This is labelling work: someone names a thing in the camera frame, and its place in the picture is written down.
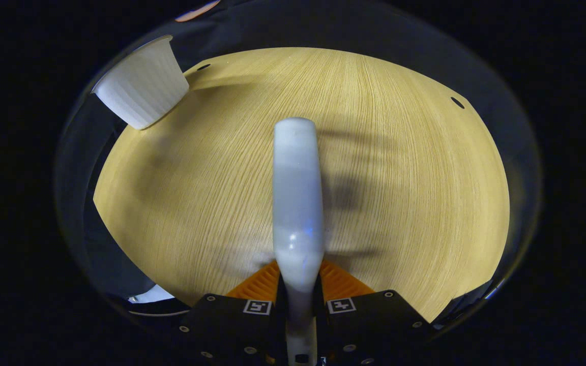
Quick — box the wooden desktop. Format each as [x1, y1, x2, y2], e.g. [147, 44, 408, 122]
[93, 47, 510, 323]

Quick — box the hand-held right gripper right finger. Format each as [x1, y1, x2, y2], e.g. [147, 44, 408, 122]
[315, 259, 432, 366]

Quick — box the white ribbed garbage bin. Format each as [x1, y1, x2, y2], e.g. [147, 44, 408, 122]
[91, 35, 190, 131]

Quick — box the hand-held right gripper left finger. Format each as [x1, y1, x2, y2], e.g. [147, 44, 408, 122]
[179, 260, 288, 366]

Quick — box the small grey broom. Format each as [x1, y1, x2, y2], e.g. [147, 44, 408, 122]
[272, 117, 325, 366]

